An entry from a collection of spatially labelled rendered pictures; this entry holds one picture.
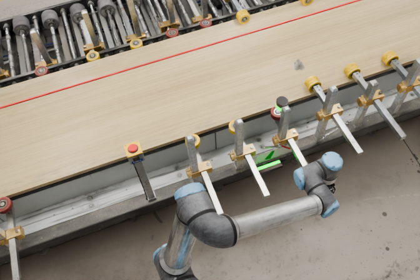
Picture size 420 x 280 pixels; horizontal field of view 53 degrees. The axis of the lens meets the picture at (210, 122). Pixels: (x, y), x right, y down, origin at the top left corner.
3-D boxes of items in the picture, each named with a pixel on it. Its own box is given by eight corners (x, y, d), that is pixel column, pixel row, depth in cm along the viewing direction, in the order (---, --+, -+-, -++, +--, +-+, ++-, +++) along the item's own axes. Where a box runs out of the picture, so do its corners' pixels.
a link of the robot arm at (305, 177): (306, 189, 177) (331, 177, 180) (292, 167, 183) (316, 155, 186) (303, 198, 185) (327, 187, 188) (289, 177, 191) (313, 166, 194)
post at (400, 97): (395, 114, 256) (425, 60, 216) (390, 116, 255) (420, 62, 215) (392, 110, 258) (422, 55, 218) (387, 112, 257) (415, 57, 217)
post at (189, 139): (200, 184, 236) (194, 139, 197) (194, 186, 236) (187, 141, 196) (199, 179, 238) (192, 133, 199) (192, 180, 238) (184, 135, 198)
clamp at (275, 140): (297, 139, 234) (299, 134, 229) (275, 147, 231) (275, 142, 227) (292, 132, 237) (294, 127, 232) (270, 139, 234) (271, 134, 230)
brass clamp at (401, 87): (422, 88, 237) (425, 82, 233) (400, 95, 235) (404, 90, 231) (415, 80, 240) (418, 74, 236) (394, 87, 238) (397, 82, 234)
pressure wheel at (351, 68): (359, 67, 238) (346, 75, 240) (362, 72, 244) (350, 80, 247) (353, 59, 241) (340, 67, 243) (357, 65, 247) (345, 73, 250)
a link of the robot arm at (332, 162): (317, 155, 185) (336, 146, 187) (312, 168, 195) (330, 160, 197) (329, 172, 180) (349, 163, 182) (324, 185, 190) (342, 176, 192)
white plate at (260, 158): (296, 150, 244) (299, 141, 235) (255, 165, 239) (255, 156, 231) (296, 149, 244) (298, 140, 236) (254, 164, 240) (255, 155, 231)
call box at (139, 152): (145, 160, 193) (142, 152, 187) (130, 165, 192) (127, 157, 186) (141, 148, 197) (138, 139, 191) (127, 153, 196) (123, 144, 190)
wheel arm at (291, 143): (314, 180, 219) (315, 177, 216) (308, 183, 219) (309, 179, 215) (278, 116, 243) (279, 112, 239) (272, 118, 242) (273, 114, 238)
